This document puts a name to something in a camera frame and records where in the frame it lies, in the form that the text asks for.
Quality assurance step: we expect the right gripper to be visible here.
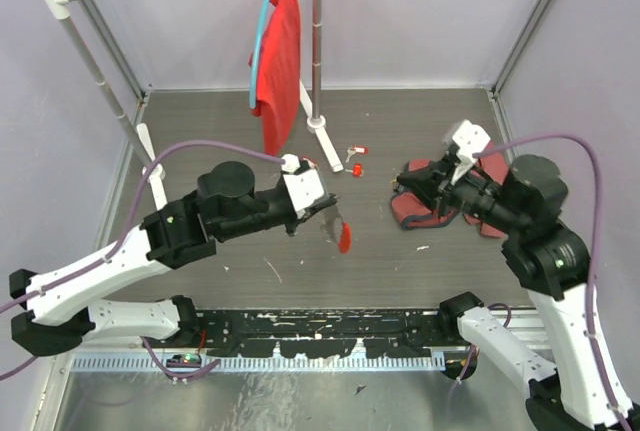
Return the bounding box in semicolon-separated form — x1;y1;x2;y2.
396;146;523;231

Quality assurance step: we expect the keyring with red tag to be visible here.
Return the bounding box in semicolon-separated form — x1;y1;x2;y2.
322;206;353;254

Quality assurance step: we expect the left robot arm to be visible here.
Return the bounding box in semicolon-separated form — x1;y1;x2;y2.
9;159;337;357

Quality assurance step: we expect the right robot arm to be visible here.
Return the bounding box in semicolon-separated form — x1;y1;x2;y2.
396;155;639;430

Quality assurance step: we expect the crumpled red shirt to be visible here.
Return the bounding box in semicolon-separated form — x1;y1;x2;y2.
390;154;508;239

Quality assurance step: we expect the key with red tag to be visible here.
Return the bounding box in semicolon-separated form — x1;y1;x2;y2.
302;156;318;167
345;145;369;162

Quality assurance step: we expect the far key with red tag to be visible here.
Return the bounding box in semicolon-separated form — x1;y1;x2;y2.
345;145;369;162

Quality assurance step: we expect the red shirt on hanger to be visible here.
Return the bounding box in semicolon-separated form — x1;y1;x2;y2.
250;0;301;156

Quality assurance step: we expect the blue hanger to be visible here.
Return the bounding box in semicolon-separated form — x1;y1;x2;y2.
249;0;270;110

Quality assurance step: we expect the clothes rack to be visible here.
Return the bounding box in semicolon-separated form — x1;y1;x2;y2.
34;0;346;212

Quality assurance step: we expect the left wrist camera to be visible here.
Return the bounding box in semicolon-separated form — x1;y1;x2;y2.
282;168;328;219

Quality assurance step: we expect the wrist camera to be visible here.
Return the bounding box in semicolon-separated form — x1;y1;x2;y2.
282;168;328;219
443;120;491;185

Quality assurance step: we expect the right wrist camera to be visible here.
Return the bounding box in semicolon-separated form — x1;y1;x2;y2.
443;120;491;185

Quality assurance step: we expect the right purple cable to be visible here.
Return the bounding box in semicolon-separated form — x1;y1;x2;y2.
447;133;634;431

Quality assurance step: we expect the purple cable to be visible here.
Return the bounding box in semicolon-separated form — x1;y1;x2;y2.
0;139;301;382
447;133;634;431

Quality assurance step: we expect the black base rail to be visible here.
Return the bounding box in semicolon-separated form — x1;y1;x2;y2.
144;308;501;360

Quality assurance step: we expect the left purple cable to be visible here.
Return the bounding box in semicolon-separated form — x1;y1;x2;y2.
0;139;301;382

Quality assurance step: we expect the grey cable duct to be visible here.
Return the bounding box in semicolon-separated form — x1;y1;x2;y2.
70;352;446;373

